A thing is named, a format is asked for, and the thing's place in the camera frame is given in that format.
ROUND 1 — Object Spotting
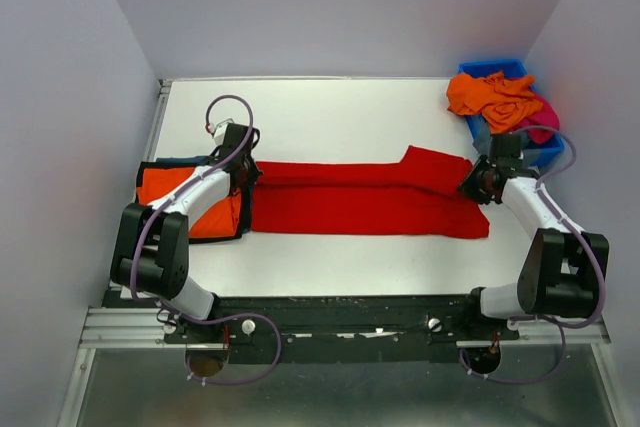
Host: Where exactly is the red t shirt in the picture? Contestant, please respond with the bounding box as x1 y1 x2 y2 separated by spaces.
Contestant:
251 146 490 240

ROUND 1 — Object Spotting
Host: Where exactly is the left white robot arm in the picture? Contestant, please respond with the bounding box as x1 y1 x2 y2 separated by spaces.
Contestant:
110 123 261 342

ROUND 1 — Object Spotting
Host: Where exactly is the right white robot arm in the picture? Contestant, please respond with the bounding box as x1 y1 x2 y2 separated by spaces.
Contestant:
458 133 609 339

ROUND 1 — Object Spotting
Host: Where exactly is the grey t shirt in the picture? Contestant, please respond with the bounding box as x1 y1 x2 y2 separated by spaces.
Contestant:
473 120 491 155

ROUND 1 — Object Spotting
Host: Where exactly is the folded teal t shirt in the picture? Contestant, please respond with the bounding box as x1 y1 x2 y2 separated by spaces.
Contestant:
156 156 209 166

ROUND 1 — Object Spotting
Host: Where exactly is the folded orange t shirt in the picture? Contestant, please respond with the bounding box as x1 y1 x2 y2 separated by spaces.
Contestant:
135 164 243 240

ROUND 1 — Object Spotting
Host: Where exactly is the folded black t shirt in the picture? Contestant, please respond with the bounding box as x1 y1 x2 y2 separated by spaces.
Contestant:
130 160 253 247

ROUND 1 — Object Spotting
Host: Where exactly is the blue plastic bin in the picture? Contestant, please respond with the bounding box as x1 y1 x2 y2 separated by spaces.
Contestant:
458 59 564 169

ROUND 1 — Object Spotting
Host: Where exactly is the crumpled orange t shirt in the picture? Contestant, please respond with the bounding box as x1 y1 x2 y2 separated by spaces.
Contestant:
446 71 543 134

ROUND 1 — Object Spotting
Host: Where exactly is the magenta t shirt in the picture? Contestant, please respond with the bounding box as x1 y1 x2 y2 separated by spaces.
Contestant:
514 86 560 146

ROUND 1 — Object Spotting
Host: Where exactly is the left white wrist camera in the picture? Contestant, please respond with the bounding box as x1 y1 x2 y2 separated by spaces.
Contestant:
205 118 234 146

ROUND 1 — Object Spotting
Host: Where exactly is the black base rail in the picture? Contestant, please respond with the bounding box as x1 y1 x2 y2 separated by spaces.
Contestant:
102 291 519 365

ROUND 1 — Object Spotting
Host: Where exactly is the aluminium frame rail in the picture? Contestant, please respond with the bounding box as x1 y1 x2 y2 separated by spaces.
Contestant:
77 304 612 351

